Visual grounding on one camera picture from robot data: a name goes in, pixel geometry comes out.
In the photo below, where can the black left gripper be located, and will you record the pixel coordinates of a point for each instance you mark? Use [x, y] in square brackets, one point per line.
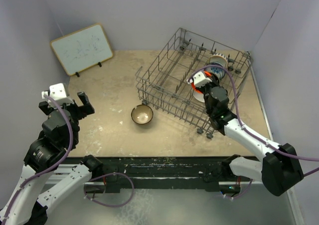
[86, 108]

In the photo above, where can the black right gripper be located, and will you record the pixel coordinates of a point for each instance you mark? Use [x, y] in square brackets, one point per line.
[214, 83]

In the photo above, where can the blue patterned bowl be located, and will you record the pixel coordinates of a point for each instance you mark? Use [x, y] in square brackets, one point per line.
[217, 71]

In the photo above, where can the brown glazed bowl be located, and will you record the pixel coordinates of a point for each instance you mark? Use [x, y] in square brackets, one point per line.
[142, 114]

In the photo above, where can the white orange rimmed striped bowl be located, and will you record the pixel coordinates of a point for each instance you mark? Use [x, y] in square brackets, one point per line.
[219, 58]

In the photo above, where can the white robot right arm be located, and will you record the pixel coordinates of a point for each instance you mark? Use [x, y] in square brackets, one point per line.
[276, 166]

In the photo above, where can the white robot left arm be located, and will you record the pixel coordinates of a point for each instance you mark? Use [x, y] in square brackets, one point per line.
[29, 204]

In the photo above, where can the yellow framed whiteboard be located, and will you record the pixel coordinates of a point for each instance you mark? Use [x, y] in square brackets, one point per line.
[82, 49]

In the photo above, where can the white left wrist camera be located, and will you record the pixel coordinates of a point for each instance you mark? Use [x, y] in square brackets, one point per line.
[59, 93]

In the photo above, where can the grey wire dish rack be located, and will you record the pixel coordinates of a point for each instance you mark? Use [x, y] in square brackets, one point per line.
[164, 84]

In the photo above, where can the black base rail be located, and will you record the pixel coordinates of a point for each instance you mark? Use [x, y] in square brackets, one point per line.
[173, 173]

